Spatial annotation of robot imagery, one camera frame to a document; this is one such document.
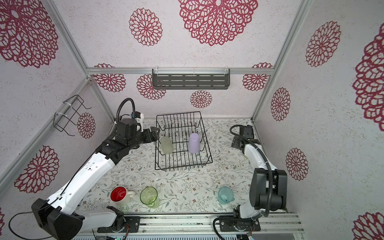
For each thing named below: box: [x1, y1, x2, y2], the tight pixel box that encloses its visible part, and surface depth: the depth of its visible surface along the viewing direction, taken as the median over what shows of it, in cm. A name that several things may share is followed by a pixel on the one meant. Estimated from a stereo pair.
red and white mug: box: [110, 186, 136, 205], surface depth 80 cm
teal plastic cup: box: [217, 186, 235, 205], surface depth 80 cm
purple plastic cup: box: [188, 133, 201, 154], surface depth 94 cm
